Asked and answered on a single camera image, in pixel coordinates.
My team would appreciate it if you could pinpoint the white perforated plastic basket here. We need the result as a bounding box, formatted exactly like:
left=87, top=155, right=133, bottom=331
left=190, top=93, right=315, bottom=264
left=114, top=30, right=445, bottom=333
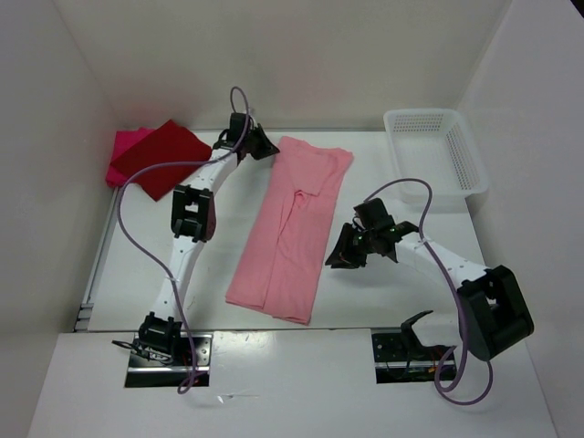
left=383, top=108, right=489, bottom=205

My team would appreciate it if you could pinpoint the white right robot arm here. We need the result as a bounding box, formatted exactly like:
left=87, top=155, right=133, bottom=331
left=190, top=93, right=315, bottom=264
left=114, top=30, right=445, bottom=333
left=325, top=220, right=535, bottom=361

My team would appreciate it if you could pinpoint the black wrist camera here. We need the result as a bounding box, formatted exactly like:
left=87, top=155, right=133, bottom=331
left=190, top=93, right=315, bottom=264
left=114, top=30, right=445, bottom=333
left=225, top=112, right=253, bottom=143
left=354, top=198, right=395, bottom=231

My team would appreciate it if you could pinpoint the magenta t shirt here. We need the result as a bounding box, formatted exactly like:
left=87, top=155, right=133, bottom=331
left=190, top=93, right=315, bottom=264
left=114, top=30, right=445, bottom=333
left=105, top=127, right=154, bottom=188

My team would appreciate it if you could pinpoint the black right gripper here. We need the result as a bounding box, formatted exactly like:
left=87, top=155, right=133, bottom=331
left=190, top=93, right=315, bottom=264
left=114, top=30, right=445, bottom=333
left=325, top=222, right=376, bottom=269

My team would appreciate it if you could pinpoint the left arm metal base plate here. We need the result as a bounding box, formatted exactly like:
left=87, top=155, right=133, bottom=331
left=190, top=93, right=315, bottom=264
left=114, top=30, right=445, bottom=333
left=124, top=332, right=213, bottom=389

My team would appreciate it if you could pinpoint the dark red t shirt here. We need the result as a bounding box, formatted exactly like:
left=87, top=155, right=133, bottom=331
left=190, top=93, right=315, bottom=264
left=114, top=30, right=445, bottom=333
left=114, top=120, right=212, bottom=202

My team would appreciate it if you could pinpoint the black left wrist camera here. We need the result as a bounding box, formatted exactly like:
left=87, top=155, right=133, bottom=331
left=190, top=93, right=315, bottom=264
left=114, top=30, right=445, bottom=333
left=225, top=112, right=253, bottom=143

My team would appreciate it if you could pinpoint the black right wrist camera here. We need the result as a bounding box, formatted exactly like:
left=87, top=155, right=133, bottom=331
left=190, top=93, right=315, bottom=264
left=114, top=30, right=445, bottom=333
left=354, top=198, right=395, bottom=231

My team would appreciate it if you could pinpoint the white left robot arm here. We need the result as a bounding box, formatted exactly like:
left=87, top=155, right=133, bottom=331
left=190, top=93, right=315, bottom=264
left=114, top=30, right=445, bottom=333
left=133, top=113, right=279, bottom=365

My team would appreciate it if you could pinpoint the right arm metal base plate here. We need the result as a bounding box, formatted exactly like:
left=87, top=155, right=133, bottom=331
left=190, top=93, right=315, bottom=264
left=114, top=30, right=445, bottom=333
left=371, top=328, right=448, bottom=384

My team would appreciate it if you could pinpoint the light pink t shirt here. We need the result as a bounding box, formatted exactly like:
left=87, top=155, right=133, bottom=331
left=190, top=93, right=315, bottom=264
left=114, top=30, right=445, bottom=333
left=225, top=137, right=353, bottom=325

